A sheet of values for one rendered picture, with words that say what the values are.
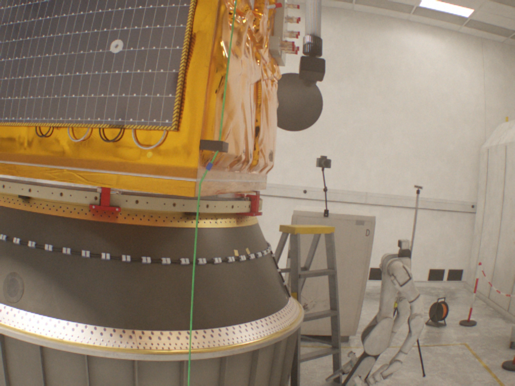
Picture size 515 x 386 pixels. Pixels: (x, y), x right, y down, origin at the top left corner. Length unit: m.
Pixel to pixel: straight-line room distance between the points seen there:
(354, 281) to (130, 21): 4.69
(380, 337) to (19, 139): 2.09
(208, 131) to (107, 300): 0.70
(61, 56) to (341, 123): 8.39
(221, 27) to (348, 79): 8.34
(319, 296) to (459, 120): 5.57
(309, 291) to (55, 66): 4.63
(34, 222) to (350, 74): 8.57
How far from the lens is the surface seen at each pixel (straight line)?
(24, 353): 2.01
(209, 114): 1.74
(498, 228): 8.84
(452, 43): 10.77
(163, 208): 2.08
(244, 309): 2.23
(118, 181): 1.78
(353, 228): 5.93
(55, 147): 1.89
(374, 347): 2.92
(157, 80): 1.72
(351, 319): 6.11
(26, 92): 1.95
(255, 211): 2.46
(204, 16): 1.79
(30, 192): 2.07
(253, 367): 2.27
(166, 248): 2.08
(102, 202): 1.99
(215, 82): 1.76
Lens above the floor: 1.82
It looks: 1 degrees down
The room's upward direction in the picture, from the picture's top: 5 degrees clockwise
